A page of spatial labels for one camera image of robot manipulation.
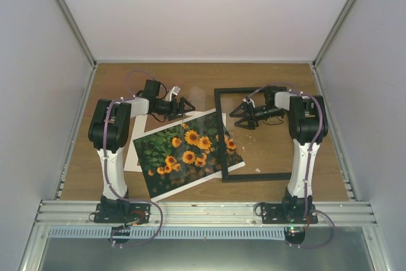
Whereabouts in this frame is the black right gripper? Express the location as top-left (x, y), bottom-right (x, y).
top-left (229, 103), bottom-right (282, 131)

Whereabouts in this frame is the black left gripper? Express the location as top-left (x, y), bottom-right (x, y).
top-left (157, 98), bottom-right (196, 121)

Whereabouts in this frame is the sunflower photo print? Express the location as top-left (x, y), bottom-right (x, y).
top-left (133, 109), bottom-right (246, 201)

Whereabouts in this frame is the black picture frame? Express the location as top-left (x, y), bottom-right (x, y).
top-left (214, 87), bottom-right (291, 183)

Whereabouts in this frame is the clear acrylic sheet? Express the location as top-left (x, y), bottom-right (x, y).
top-left (172, 113), bottom-right (240, 181)

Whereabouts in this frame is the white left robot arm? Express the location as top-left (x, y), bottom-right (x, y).
top-left (88, 79), bottom-right (195, 223)

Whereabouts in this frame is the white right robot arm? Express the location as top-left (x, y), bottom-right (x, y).
top-left (230, 86), bottom-right (329, 223)

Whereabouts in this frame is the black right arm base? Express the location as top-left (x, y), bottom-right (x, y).
top-left (253, 202), bottom-right (318, 225)

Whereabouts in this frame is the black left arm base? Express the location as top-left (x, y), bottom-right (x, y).
top-left (88, 200), bottom-right (151, 226)

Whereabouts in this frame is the white photo mat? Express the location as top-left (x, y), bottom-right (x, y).
top-left (124, 109), bottom-right (216, 173)

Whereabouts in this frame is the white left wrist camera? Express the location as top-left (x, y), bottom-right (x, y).
top-left (164, 86), bottom-right (181, 102)

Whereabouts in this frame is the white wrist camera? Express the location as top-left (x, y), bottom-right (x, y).
top-left (164, 86), bottom-right (181, 102)
top-left (243, 96), bottom-right (255, 108)

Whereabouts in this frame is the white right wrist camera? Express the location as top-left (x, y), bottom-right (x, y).
top-left (243, 96), bottom-right (255, 108)

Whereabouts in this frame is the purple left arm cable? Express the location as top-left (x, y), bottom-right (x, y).
top-left (103, 69), bottom-right (164, 248)

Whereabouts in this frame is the aluminium enclosure frame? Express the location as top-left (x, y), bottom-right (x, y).
top-left (18, 0), bottom-right (406, 271)

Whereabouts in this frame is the grey slotted cable duct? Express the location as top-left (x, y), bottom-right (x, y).
top-left (48, 226), bottom-right (285, 241)

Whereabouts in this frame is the aluminium mounting rail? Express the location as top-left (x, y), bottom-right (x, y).
top-left (34, 201), bottom-right (377, 227)

